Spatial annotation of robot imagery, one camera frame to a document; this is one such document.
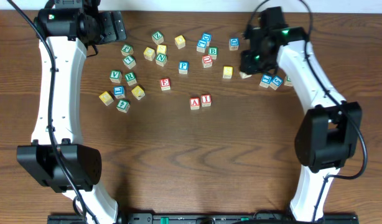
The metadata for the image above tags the red I letter block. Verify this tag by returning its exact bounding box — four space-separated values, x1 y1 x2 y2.
200 94 212 107

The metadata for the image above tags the red A letter block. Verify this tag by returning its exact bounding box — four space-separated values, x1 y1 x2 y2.
190 97 200 110

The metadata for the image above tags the blue 2 number block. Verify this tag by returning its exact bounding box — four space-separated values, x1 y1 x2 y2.
240 72 251 79

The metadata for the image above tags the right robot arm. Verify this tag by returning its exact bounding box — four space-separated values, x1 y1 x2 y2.
240 7 368 223

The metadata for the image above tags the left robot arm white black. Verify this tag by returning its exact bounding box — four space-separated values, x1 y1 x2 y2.
17 0 128 223

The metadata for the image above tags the blue I letter block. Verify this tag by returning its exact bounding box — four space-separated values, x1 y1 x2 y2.
259 74 272 88

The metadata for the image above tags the green J block left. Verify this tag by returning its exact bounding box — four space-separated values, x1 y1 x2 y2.
121 44 134 56

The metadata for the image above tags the green j block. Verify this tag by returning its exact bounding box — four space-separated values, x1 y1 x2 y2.
284 75 293 87
121 44 134 56

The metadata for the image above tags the yellow S block centre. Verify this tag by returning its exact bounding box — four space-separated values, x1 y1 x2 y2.
223 66 233 79

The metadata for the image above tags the blue D block right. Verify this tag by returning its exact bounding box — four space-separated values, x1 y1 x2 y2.
229 38 240 51

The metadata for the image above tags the blue d block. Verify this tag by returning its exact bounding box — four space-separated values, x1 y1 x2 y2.
201 32 212 47
229 38 240 51

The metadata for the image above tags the blue G letter block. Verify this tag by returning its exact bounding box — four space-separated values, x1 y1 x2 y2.
269 76 283 90

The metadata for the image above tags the green J block right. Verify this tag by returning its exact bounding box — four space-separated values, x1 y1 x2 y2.
284 75 293 87

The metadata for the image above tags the green B letter block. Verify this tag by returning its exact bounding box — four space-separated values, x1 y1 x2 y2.
208 47 218 60

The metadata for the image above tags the yellow block beside S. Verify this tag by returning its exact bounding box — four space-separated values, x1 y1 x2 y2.
143 47 156 61

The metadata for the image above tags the red U block centre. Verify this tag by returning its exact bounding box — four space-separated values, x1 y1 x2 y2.
202 55 213 68

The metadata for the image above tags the green Z letter block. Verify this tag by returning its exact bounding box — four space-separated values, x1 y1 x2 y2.
152 30 164 45

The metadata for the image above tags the green V letter block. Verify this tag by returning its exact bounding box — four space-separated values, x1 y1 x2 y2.
109 70 122 83

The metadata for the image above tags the green R letter block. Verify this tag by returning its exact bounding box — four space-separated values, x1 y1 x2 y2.
124 72 137 86

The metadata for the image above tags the blue D block upper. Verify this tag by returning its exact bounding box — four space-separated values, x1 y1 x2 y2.
201 32 212 47

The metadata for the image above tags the yellow S block near N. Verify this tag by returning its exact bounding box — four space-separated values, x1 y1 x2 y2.
157 44 167 55

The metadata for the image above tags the blue L block centre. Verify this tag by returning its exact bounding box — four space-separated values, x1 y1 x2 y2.
197 40 207 53

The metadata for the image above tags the green N letter block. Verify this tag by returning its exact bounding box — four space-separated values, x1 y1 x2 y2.
156 53 167 67

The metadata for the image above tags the blue L block left cluster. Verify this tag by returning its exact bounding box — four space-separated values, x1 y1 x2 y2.
113 86 126 99

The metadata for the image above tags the yellow block top centre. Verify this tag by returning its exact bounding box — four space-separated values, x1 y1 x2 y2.
175 35 186 49

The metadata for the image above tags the blue P letter block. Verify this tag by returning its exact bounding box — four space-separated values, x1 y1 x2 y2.
179 61 189 74

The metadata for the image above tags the yellow K letter block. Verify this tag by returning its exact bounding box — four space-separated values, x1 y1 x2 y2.
131 85 145 100

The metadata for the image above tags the yellow block far left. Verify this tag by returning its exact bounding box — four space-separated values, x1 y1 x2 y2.
99 91 114 106

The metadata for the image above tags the red E letter block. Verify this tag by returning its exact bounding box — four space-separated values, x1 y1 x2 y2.
160 78 171 91

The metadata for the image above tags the green 4 number block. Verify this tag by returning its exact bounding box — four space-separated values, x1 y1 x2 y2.
116 100 130 113

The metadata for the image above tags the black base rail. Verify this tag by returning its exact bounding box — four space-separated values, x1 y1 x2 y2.
47 212 360 224

